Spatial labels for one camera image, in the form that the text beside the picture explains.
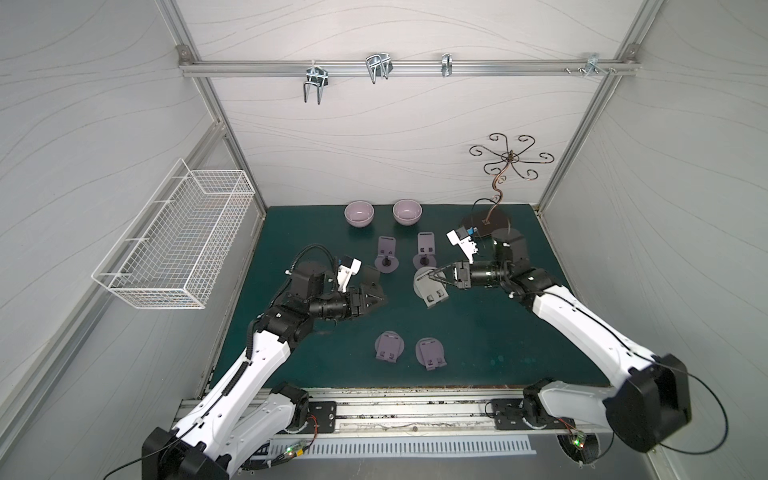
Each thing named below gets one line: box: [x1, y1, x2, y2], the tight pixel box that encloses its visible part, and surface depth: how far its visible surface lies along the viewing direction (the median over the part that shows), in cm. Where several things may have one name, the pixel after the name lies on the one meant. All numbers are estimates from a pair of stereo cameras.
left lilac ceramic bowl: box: [344, 200, 375, 228], surface depth 116 cm
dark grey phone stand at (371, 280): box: [359, 265, 383, 293], surface depth 93 cm
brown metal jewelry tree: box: [461, 133, 555, 239], surface depth 96 cm
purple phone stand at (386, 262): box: [374, 236, 399, 273], surface depth 103 cm
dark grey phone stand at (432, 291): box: [413, 266, 449, 309], surface depth 72 cm
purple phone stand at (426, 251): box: [412, 232, 437, 269], surface depth 106 cm
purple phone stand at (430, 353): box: [415, 337, 447, 371], surface depth 86 cm
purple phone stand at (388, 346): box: [374, 331, 405, 363], surface depth 86 cm
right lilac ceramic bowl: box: [392, 199, 423, 226], surface depth 117 cm
